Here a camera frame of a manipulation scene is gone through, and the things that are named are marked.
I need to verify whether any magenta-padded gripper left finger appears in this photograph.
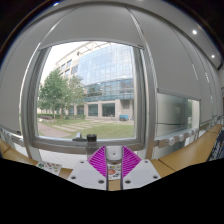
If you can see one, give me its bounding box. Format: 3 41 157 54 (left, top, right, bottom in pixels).
66 145 108 192

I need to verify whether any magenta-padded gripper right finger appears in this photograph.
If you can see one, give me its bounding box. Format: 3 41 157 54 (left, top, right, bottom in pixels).
120 145 163 191

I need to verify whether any clear black-capped water bottle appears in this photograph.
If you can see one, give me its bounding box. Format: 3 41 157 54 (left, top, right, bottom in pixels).
85 133 100 158

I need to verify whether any large white-framed window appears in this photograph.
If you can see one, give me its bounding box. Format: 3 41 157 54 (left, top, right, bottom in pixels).
19 39 158 159

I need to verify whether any small colourful sticker sheet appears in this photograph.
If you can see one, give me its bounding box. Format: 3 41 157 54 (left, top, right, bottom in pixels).
35 161 63 177

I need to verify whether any narrow side window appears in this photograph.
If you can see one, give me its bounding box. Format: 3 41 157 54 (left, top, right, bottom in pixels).
155 87 202 138

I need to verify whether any black window handle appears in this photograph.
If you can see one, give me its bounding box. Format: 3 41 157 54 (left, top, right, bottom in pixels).
72 131 88 142

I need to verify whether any white wall socket rail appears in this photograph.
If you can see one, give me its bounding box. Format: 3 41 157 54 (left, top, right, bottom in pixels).
156 123 216 148
0 125 25 148

